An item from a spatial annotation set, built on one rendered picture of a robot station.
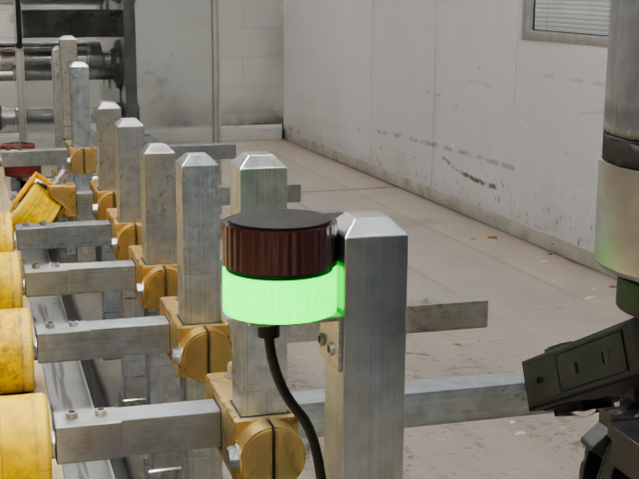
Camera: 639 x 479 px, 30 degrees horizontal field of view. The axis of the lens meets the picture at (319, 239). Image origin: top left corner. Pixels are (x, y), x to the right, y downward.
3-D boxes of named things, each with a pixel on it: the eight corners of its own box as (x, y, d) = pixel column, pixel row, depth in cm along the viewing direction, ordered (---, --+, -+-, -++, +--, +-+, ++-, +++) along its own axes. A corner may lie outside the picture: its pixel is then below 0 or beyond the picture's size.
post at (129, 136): (148, 451, 171) (140, 116, 160) (152, 461, 167) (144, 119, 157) (124, 453, 170) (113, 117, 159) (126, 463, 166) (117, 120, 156)
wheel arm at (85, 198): (296, 199, 199) (296, 181, 198) (300, 201, 196) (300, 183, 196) (73, 209, 189) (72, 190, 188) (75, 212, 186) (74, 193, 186)
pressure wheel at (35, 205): (29, 238, 190) (61, 198, 191) (32, 248, 183) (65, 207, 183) (-1, 216, 188) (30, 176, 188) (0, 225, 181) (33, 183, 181)
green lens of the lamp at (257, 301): (319, 290, 66) (319, 252, 66) (351, 319, 61) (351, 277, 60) (212, 297, 65) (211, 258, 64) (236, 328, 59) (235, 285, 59)
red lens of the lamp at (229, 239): (319, 246, 66) (319, 207, 65) (351, 272, 60) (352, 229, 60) (211, 253, 64) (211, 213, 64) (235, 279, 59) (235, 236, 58)
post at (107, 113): (126, 395, 194) (118, 100, 184) (129, 402, 191) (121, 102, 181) (105, 397, 193) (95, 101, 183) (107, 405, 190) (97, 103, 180)
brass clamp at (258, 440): (270, 423, 101) (270, 367, 100) (314, 488, 88) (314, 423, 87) (198, 431, 99) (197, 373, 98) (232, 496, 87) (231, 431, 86)
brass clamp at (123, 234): (145, 240, 171) (145, 205, 170) (160, 261, 159) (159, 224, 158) (102, 242, 170) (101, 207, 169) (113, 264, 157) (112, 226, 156)
